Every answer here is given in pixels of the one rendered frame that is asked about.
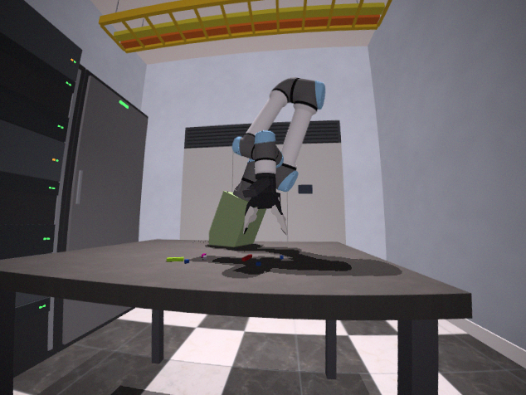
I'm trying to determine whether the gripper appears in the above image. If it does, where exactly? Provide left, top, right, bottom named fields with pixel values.
left=243, top=173, right=288, bottom=235

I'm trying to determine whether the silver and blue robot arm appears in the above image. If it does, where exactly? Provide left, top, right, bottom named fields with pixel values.
left=232, top=77, right=325, bottom=201

